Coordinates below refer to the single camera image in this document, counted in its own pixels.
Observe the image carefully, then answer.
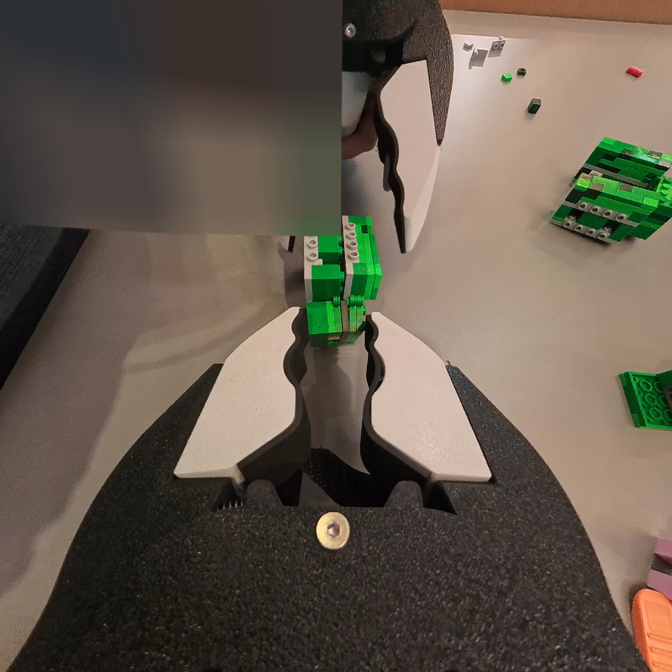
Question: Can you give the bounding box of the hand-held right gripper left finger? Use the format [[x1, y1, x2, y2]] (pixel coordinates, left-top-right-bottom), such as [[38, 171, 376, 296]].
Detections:
[[173, 307, 312, 506]]

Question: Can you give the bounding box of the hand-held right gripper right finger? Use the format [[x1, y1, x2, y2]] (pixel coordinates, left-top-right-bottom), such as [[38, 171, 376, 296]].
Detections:
[[361, 313, 494, 507]]

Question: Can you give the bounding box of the person's left hand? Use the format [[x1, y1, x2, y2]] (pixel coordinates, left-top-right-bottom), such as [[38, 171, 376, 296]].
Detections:
[[342, 122, 380, 159]]

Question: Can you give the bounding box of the green brick corner build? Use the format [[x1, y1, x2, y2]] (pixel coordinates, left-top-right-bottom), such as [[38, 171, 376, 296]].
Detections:
[[550, 138, 672, 243]]

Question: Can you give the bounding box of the grey black build green baseplate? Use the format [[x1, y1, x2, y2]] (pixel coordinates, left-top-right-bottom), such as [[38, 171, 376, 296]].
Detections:
[[619, 370, 672, 431]]

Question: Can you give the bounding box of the pink brick pig figure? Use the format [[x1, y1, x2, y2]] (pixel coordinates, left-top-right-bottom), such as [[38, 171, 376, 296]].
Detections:
[[647, 535, 672, 602]]

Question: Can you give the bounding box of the orange brick separator tool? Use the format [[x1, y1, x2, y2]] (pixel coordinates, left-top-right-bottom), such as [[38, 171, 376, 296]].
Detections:
[[631, 588, 672, 670]]

